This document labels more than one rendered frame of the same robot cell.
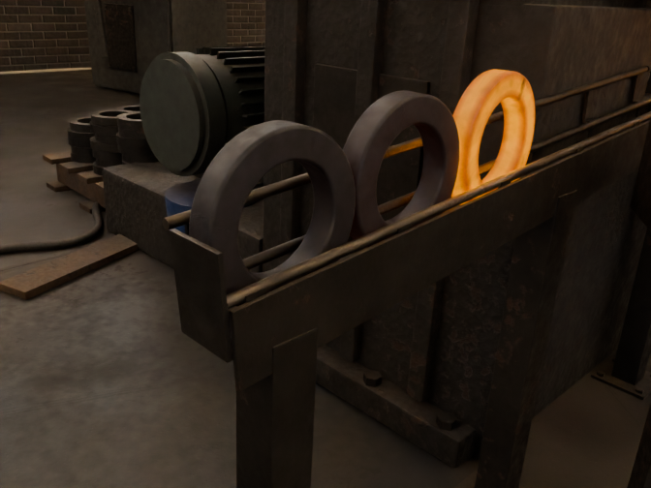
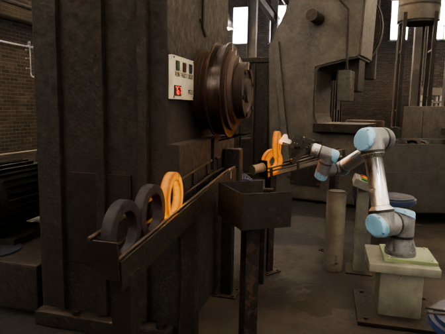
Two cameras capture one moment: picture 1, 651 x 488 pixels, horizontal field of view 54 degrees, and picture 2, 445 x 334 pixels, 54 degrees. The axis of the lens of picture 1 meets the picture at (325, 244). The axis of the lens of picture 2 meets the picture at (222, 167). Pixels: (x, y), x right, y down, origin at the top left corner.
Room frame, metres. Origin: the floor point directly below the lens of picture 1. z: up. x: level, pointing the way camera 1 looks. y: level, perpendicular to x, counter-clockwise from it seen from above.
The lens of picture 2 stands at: (-0.59, 0.38, 1.03)
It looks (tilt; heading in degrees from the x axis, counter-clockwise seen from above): 8 degrees down; 331
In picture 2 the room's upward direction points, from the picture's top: 1 degrees clockwise
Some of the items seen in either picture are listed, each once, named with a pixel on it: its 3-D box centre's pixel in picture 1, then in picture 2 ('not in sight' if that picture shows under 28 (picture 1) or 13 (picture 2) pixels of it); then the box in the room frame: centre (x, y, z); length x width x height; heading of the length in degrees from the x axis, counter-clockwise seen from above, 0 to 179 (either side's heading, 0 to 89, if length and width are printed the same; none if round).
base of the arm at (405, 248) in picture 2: not in sight; (400, 243); (0.81, -1.44, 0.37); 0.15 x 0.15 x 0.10
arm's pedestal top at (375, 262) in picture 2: not in sight; (399, 260); (0.81, -1.44, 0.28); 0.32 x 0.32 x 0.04; 47
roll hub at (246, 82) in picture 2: not in sight; (244, 91); (1.29, -0.79, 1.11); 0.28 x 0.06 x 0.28; 136
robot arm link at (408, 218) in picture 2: not in sight; (401, 221); (0.81, -1.44, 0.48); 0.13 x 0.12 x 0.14; 90
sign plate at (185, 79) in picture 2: not in sight; (182, 79); (1.19, -0.40, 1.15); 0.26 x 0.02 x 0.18; 136
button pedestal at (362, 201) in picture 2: not in sight; (361, 223); (1.33, -1.72, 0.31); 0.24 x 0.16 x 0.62; 136
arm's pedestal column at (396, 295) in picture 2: not in sight; (397, 287); (0.81, -1.44, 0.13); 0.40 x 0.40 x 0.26; 47
